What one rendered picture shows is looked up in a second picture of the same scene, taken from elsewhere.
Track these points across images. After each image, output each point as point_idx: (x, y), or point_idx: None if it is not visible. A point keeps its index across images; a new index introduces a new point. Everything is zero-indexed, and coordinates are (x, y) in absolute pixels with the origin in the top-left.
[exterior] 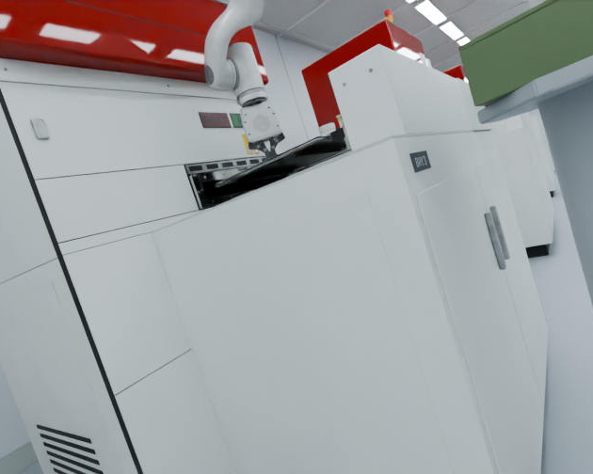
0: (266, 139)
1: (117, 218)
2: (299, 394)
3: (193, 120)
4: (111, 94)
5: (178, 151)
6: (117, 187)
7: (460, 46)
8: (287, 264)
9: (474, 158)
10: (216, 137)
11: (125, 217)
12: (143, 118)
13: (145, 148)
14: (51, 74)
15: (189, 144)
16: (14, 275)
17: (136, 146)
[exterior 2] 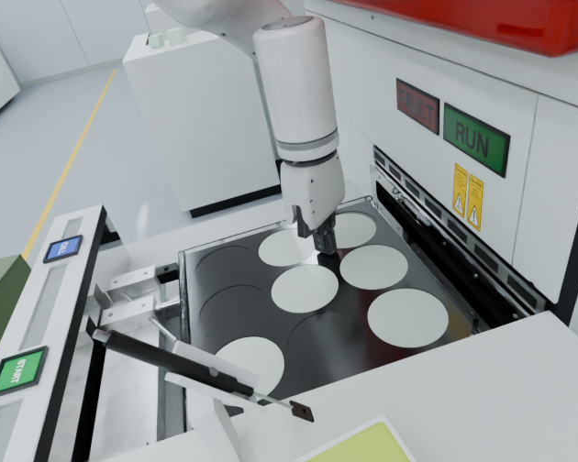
0: (328, 214)
1: (339, 149)
2: None
3: (389, 90)
4: (337, 27)
5: (371, 125)
6: (339, 126)
7: (18, 254)
8: None
9: None
10: (410, 136)
11: (341, 153)
12: (352, 65)
13: (351, 103)
14: (316, 2)
15: (381, 123)
16: None
17: (348, 96)
